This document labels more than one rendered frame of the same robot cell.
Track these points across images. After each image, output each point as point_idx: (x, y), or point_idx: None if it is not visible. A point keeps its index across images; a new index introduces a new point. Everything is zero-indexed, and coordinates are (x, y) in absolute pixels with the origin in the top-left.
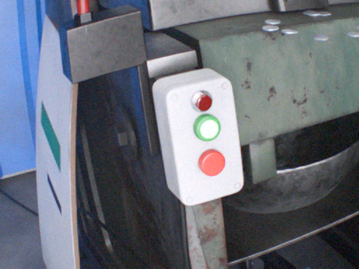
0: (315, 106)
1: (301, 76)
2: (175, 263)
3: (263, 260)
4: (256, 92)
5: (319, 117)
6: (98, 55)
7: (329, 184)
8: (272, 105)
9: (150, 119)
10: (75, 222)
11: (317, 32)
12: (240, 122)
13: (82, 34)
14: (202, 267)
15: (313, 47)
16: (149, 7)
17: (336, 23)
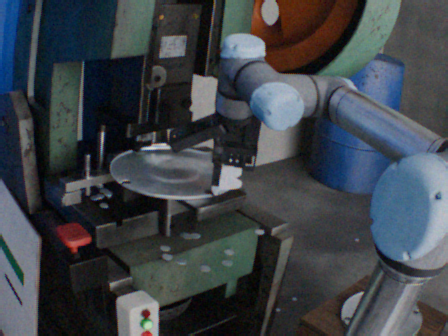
0: (182, 291)
1: (178, 278)
2: None
3: None
4: (153, 289)
5: (183, 296)
6: (86, 279)
7: (176, 316)
8: (160, 294)
9: (106, 306)
10: (36, 318)
11: (192, 253)
12: None
13: (78, 268)
14: None
15: (188, 262)
16: (96, 235)
17: (206, 245)
